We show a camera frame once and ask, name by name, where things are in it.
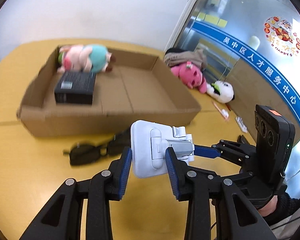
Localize black sunglasses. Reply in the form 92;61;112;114
63;128;130;166

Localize person's right hand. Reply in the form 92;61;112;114
258;196;277;217

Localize pink pen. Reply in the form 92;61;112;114
212;101;229;121

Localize white small packet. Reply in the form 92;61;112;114
235;116;248;133

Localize white panda plush toy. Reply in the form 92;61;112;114
207;81;235;104

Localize brown cardboard box tray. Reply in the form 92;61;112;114
17;50;201;137

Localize beige folded cloth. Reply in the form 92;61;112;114
163;48;207;69

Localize black rectangular box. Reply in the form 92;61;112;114
54;72;96;105

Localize pink and teal plush toy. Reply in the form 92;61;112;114
57;44;116;73

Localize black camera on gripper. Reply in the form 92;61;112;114
253;105;295;190

